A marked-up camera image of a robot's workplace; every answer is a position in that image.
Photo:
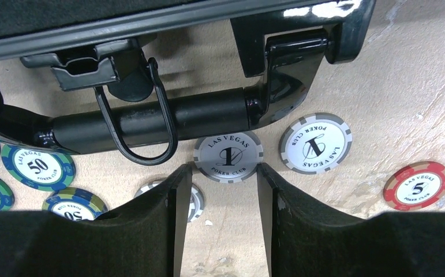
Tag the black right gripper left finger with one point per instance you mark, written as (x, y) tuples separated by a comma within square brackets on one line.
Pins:
[(143, 237)]

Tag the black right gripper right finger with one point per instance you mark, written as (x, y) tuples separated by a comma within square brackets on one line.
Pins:
[(305, 237)]

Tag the white one poker chip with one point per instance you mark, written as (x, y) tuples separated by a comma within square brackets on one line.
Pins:
[(228, 158), (315, 143), (197, 201)]

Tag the red five poker chip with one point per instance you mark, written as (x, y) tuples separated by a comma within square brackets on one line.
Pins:
[(415, 186)]

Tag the black poker chip case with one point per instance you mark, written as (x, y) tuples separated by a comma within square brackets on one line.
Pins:
[(82, 77)]

